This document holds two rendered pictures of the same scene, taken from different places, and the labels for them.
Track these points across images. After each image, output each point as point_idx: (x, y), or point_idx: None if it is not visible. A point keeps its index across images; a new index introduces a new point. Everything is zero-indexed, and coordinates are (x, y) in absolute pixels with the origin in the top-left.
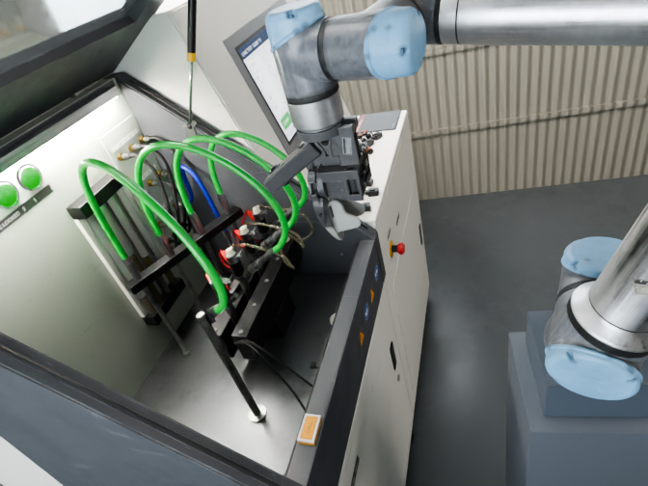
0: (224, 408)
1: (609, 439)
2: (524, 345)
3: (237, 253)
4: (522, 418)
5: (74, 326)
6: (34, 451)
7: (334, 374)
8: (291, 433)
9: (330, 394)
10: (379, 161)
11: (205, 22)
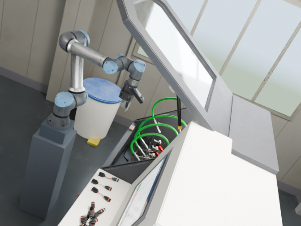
0: None
1: None
2: (63, 144)
3: (154, 148)
4: (71, 142)
5: None
6: None
7: (124, 135)
8: (135, 148)
9: (126, 132)
10: (80, 206)
11: (181, 137)
